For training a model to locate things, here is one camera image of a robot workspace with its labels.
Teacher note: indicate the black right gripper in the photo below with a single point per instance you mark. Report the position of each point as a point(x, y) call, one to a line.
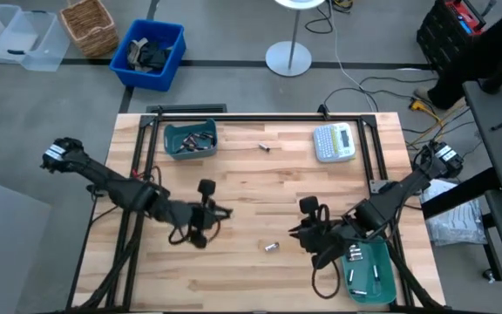
point(325, 235)

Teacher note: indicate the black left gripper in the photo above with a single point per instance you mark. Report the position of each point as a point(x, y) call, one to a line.
point(203, 216)

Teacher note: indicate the silver black-top battery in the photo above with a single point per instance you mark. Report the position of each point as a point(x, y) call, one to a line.
point(355, 255)

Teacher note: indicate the silver black AA battery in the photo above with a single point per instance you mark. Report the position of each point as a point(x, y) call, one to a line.
point(375, 272)
point(271, 247)

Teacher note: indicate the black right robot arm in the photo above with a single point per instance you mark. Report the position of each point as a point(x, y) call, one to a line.
point(399, 192)

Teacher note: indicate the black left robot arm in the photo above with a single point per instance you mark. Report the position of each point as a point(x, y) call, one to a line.
point(120, 189)

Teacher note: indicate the dark teal plastic bin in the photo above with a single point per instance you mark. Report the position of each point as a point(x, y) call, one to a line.
point(190, 154)

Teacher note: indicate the slim AAA battery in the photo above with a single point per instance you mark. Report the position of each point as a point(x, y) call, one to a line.
point(264, 147)

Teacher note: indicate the white label maker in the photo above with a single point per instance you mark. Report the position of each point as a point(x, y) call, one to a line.
point(334, 144)

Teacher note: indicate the small red tag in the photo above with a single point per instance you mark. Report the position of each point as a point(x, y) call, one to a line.
point(137, 173)

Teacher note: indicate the green plastic tray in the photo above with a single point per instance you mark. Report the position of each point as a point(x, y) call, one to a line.
point(386, 283)

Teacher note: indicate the blue plastic tub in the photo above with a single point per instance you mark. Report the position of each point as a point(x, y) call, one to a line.
point(146, 80)

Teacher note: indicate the clear plastic bag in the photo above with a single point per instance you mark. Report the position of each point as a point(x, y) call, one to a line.
point(456, 218)

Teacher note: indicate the white floor lamp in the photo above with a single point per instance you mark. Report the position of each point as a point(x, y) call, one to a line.
point(289, 59)

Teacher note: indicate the yellow power plug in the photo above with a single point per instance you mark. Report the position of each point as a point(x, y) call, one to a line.
point(417, 106)

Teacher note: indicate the dark bundled clothes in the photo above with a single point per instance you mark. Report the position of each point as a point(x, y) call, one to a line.
point(151, 56)

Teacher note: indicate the black caster wheel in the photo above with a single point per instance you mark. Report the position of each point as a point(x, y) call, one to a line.
point(488, 275)

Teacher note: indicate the wicker basket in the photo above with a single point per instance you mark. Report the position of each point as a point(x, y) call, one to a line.
point(90, 28)

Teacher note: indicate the red black toolbox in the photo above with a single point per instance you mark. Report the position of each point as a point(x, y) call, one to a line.
point(442, 30)

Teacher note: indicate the person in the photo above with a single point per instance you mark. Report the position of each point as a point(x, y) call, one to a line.
point(495, 48)

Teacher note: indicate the black aluminium table frame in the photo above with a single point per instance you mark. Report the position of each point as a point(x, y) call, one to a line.
point(251, 118)

